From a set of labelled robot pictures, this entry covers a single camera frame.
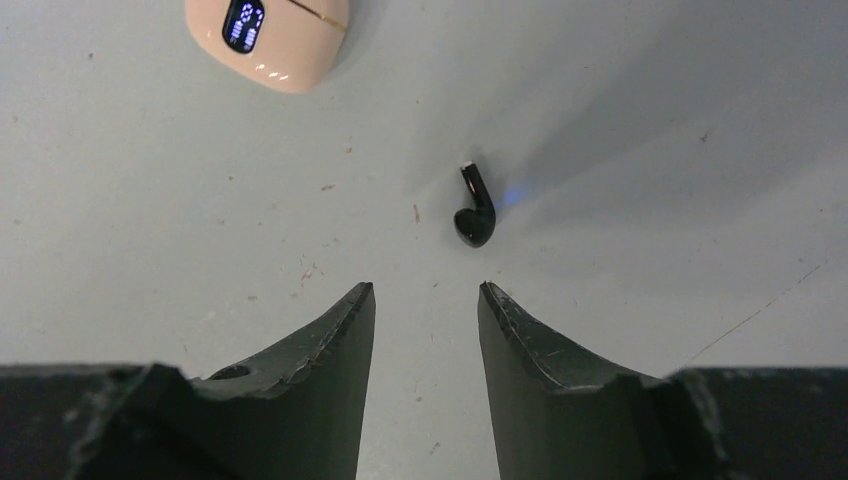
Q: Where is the black earbud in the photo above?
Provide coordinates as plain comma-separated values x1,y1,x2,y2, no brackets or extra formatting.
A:
453,162,497,248

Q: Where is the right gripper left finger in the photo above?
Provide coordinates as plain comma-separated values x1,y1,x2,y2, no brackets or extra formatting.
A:
1,282,376,479

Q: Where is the beige earbud charging case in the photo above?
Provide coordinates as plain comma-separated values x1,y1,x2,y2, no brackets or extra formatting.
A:
184,0,350,93

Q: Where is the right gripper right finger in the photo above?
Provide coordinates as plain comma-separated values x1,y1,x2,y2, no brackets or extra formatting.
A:
478,282,847,479

